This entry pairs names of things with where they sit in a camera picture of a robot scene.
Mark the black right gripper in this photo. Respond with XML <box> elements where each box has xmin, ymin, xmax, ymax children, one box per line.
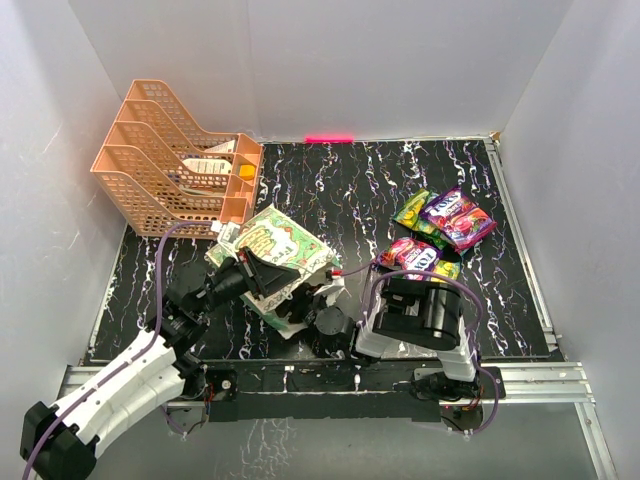
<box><xmin>271</xmin><ymin>282</ymin><xmax>328</xmax><ymax>333</ymax></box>

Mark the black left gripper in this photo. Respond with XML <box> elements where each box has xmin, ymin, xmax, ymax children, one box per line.
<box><xmin>194</xmin><ymin>246</ymin><xmax>301</xmax><ymax>315</ymax></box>

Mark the green paper gift bag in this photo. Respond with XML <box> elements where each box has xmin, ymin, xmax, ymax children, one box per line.
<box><xmin>205</xmin><ymin>205</ymin><xmax>339</xmax><ymax>339</ymax></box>

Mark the red candy bag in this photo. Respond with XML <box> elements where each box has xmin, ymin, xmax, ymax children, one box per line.
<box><xmin>375</xmin><ymin>237</ymin><xmax>442</xmax><ymax>272</ymax></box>

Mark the green spring tea candy bag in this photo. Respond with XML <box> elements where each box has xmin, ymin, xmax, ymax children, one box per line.
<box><xmin>393</xmin><ymin>189</ymin><xmax>441</xmax><ymax>238</ymax></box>

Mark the green Fox's candy bag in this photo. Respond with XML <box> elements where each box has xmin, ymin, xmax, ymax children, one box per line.
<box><xmin>429</xmin><ymin>231</ymin><xmax>458</xmax><ymax>253</ymax></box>

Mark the purple Fox's berries candy bag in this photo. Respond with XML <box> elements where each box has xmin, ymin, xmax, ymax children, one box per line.
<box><xmin>420</xmin><ymin>186</ymin><xmax>497</xmax><ymax>253</ymax></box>

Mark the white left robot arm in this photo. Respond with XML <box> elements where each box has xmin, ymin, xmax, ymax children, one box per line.
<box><xmin>20</xmin><ymin>247</ymin><xmax>301</xmax><ymax>479</ymax></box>

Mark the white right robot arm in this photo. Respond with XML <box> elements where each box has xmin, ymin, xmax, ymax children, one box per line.
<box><xmin>285</xmin><ymin>270</ymin><xmax>484</xmax><ymax>401</ymax></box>

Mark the yellow small block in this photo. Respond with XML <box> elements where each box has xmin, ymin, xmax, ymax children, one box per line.
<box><xmin>238</xmin><ymin>164</ymin><xmax>256</xmax><ymax>181</ymax></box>

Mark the white labelled packet in organizer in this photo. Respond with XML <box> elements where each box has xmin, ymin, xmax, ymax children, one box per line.
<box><xmin>183</xmin><ymin>157</ymin><xmax>232</xmax><ymax>175</ymax></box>

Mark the pink tape strip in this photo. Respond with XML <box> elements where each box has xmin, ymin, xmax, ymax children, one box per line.
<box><xmin>304</xmin><ymin>135</ymin><xmax>354</xmax><ymax>144</ymax></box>

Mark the orange plastic file organizer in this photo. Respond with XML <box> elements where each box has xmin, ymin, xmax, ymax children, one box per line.
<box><xmin>91</xmin><ymin>79</ymin><xmax>264</xmax><ymax>239</ymax></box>

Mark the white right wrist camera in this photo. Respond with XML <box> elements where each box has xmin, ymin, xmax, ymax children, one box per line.
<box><xmin>314</xmin><ymin>269</ymin><xmax>345</xmax><ymax>306</ymax></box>

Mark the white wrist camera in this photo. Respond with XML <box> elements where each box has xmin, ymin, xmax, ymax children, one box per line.
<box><xmin>210</xmin><ymin>220</ymin><xmax>241</xmax><ymax>257</ymax></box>
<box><xmin>314</xmin><ymin>269</ymin><xmax>345</xmax><ymax>306</ymax></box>

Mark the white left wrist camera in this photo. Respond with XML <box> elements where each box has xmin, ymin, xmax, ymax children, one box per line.
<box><xmin>210</xmin><ymin>220</ymin><xmax>241</xmax><ymax>257</ymax></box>

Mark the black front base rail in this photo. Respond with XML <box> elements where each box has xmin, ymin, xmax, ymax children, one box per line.
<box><xmin>205</xmin><ymin>359</ymin><xmax>441</xmax><ymax>423</ymax></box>

